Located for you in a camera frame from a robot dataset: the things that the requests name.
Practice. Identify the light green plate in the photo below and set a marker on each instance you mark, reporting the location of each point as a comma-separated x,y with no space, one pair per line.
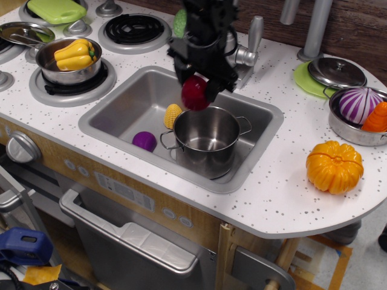
308,84

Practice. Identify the purple toy eggplant piece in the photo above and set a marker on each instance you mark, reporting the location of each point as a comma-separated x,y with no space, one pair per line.
145,140

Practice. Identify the black front stove burner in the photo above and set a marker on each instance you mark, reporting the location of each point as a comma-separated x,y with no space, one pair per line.
66,96

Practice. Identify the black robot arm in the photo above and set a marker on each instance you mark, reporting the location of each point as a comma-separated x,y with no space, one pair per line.
207,17

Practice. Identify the black coil burner rear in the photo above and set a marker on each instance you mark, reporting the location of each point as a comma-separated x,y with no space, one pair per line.
134,34

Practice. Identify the silver stove knob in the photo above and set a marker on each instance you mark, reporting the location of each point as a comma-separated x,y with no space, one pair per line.
109,9
77,29

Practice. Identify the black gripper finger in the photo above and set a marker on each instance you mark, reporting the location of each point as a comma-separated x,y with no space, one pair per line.
214,87
183,69

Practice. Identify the purple white toy onion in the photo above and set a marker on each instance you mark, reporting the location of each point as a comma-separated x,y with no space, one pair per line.
357,104

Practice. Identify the steel pot lid right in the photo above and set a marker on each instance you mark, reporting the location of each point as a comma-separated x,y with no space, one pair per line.
331,71

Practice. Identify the silver stove knob middle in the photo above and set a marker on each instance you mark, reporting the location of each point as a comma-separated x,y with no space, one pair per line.
77,29

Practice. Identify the orange toy pumpkin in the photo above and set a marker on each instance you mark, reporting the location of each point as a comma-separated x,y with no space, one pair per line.
334,168

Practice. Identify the grey dishwasher door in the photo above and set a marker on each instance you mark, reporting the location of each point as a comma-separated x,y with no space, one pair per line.
129,251

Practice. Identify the yellow toy bell pepper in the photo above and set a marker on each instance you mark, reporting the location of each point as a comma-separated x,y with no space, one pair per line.
79,54

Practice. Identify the orange toy carrot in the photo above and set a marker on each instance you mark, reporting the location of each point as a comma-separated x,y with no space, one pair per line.
376,121

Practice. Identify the green cutting board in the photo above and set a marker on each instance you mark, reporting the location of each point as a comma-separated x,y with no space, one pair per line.
57,11

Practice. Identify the steel pot in sink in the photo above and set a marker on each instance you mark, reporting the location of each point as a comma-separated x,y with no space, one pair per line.
205,141

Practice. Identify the silver stove knob rear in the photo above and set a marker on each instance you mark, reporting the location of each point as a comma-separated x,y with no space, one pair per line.
109,9

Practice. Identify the yellow toy corn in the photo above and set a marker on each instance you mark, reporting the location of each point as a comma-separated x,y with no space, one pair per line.
172,112

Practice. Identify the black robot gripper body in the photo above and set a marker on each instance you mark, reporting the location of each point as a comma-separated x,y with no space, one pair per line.
209,59

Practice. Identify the silver toy faucet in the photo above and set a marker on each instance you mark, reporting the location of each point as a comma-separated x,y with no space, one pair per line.
241,58

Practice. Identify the dark red toy sweet potato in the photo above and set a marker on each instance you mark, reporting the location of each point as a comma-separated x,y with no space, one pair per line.
193,93

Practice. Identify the blue clamp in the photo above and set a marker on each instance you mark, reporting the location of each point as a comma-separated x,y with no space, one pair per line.
23,246

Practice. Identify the steel lid left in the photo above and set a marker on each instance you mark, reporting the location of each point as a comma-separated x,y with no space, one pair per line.
28,34

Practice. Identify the silver oven knob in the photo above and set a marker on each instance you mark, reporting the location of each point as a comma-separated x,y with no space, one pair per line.
20,148

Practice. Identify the green toy cabbage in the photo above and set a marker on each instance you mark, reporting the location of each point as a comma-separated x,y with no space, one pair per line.
179,23

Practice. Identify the steel pan right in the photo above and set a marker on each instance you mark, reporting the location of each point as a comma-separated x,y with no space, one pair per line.
347,130

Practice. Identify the grey metal post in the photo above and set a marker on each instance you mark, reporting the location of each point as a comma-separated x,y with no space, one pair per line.
316,31

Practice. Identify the grey sink basin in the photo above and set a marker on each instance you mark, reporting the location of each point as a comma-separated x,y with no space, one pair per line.
139,104

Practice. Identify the steel pot on stove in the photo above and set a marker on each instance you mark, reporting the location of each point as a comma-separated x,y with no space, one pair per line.
45,60

